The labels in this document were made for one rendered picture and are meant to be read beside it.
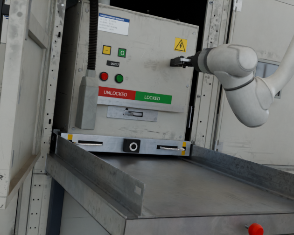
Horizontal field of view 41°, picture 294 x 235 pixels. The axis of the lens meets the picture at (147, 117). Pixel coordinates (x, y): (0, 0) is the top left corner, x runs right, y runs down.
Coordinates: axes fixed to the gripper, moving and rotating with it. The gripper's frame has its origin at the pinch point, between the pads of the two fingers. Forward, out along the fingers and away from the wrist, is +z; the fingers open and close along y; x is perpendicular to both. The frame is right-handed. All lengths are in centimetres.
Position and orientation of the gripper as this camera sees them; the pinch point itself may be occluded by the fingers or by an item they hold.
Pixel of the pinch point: (176, 62)
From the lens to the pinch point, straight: 154.4
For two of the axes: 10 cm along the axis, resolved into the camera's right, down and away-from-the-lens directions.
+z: -4.5, -1.0, 8.9
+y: 8.8, 0.8, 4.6
